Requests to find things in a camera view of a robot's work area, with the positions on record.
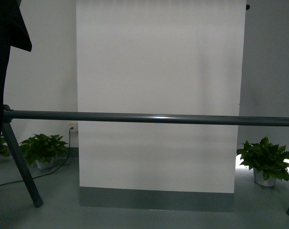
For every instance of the grey clothes rack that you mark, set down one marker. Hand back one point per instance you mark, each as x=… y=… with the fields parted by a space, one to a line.
x=138 y=199

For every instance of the white backdrop panel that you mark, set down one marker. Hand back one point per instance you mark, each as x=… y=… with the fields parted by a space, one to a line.
x=159 y=57

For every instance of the left potted green plant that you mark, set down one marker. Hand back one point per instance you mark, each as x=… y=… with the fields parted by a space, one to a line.
x=43 y=150

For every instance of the potted green plant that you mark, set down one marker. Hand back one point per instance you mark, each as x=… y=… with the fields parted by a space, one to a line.
x=43 y=150
x=268 y=161

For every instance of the right potted green plant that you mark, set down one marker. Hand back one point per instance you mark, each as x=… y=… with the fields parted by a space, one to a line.
x=268 y=161

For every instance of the far left potted plant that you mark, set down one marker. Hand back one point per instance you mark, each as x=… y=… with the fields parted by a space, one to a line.
x=4 y=149

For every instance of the black hanging garment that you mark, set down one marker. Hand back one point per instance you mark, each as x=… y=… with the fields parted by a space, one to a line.
x=13 y=32

